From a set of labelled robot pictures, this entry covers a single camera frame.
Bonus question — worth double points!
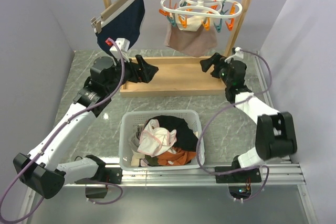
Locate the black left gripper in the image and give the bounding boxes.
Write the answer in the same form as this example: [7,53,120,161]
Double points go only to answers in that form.
[106,54,159,93]

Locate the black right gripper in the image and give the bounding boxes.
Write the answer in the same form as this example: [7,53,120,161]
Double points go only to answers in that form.
[199,53,232,88]

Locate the pink beige underwear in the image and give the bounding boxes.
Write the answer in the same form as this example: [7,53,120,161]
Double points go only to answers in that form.
[164,16,217,58]

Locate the white clip hanger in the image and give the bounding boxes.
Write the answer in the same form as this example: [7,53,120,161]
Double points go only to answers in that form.
[159,0,243,33]

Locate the white underwear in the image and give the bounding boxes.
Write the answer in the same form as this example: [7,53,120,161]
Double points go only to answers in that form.
[138,119,176,157]

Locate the black underwear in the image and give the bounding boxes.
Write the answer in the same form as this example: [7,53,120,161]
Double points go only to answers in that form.
[152,115,198,152]

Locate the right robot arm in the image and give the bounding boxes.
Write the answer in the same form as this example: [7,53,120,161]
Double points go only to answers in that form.
[200,48,297,182]

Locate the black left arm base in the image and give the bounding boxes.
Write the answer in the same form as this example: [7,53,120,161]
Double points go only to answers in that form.
[74,167,123,205]

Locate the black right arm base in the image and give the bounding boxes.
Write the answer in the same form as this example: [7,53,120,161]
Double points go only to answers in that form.
[215,168,262,201]

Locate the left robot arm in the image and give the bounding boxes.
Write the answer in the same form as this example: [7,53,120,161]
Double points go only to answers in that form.
[13,55,159,199]

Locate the navy blue underwear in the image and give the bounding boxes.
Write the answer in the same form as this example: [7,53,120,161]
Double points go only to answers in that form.
[96,0,145,55]

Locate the wooden clip hanger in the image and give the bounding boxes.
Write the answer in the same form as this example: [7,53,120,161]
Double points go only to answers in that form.
[90,0,135,34]

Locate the wooden clothes rack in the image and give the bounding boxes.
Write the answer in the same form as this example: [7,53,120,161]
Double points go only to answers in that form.
[101,0,251,97]

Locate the grey garment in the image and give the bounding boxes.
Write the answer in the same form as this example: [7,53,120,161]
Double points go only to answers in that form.
[128,130,142,152]

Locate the white plastic laundry basket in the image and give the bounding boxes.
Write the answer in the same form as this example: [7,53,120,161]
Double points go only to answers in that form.
[119,110,205,172]

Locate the orange brown garment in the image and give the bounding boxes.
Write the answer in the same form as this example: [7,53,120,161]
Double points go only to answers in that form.
[157,147,196,166]

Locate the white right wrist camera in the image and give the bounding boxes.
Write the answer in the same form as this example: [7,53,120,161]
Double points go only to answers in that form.
[225,47,244,63]

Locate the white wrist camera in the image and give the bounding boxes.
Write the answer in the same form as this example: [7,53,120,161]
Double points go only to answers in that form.
[225,47,244,63]
[106,38,130,62]

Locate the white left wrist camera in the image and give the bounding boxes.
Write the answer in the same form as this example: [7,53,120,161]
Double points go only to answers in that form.
[106,38,130,62]

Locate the aluminium mounting rail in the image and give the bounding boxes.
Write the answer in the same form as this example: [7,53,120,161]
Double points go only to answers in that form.
[28,163,307,188]

